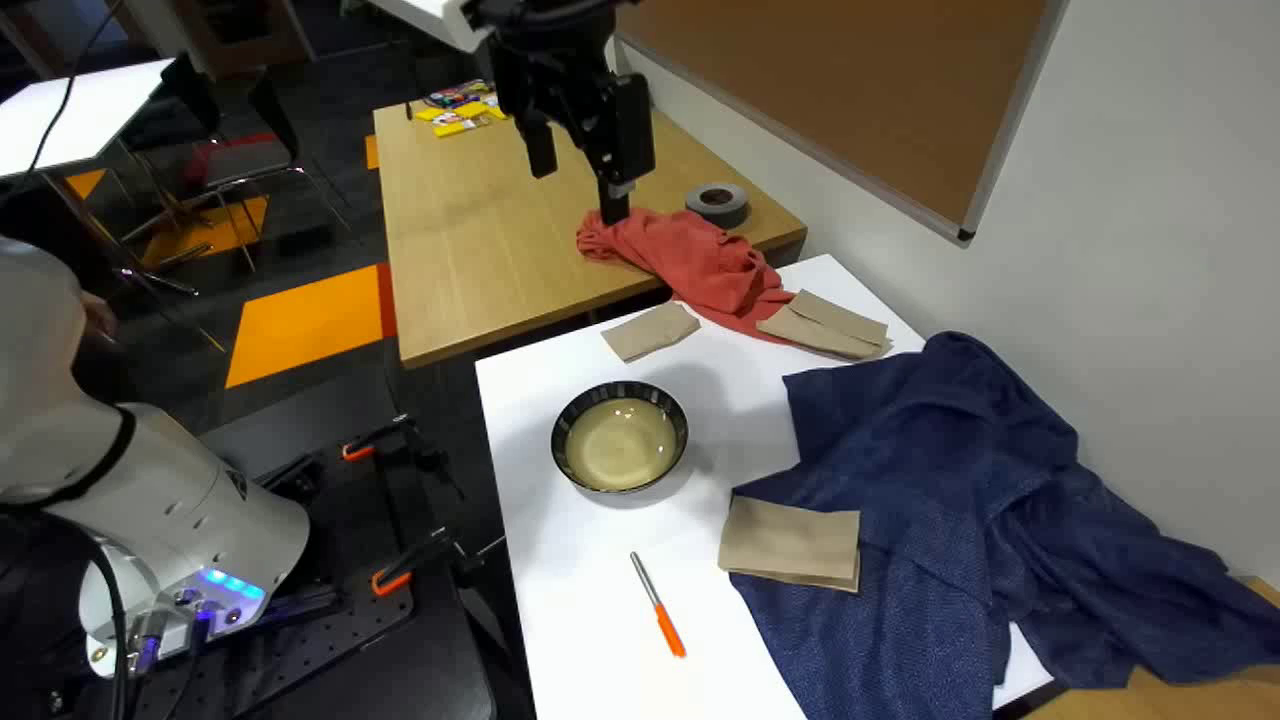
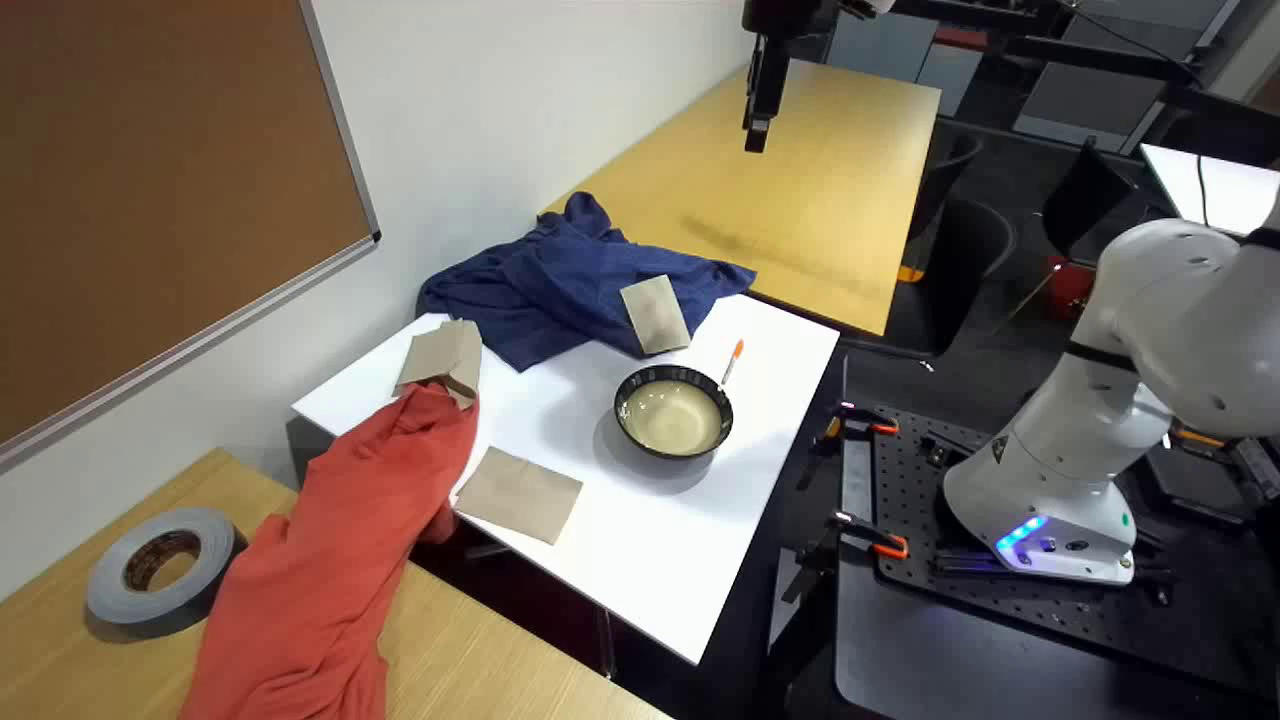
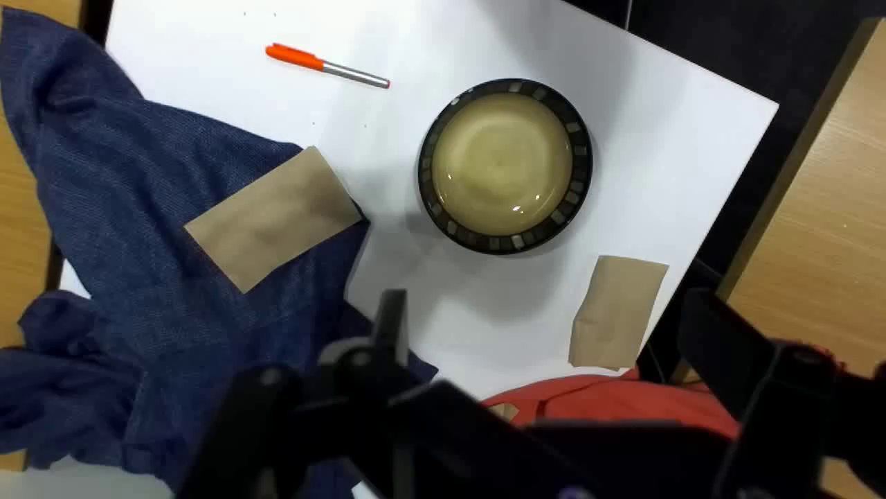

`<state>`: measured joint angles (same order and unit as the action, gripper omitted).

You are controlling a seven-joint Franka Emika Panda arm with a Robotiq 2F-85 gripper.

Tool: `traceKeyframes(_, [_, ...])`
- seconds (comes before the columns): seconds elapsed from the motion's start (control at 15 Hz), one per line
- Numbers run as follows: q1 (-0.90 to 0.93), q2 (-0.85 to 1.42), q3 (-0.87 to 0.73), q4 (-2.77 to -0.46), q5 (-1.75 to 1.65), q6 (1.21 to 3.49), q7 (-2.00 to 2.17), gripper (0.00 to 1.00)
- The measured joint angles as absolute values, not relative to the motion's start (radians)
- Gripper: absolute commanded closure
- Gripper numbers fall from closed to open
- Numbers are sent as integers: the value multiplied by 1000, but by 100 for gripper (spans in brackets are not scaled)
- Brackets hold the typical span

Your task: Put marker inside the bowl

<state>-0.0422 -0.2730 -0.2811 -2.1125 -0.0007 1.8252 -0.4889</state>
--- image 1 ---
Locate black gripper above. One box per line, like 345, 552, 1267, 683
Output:
464, 0, 656, 224

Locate orange and grey marker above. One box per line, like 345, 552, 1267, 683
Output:
628, 552, 690, 659

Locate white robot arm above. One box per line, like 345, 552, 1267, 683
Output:
0, 0, 656, 679

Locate tan cloth square near bowl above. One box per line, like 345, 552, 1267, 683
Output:
606, 301, 702, 362

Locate black bowl with beige inside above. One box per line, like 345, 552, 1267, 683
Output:
547, 378, 690, 503

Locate wooden side table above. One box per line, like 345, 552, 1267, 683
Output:
367, 82, 812, 373

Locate yellow packets on table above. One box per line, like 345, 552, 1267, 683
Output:
410, 79, 501, 140

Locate grey tape roll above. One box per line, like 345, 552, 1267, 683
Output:
684, 185, 750, 228

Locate red orange cloth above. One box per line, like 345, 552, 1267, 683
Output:
576, 213, 793, 336

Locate tan cloth under red cloth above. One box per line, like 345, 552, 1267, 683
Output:
761, 292, 891, 358

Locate cork pin board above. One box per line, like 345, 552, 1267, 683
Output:
622, 0, 1069, 244

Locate orange clamp far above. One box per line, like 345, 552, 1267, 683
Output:
340, 413, 414, 465

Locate orange clamp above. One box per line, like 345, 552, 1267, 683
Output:
340, 413, 414, 465
367, 528, 453, 598

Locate tan cloth square on blue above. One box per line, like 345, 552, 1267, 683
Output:
722, 496, 859, 593

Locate white table board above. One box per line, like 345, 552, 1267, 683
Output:
472, 252, 1062, 720

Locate orange clamp near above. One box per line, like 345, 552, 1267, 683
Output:
367, 528, 453, 598

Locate white desk in background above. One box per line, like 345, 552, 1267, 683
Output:
0, 61, 169, 175

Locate dark blue cloth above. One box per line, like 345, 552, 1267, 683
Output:
738, 332, 1280, 720

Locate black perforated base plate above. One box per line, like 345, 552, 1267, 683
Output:
130, 423, 495, 720

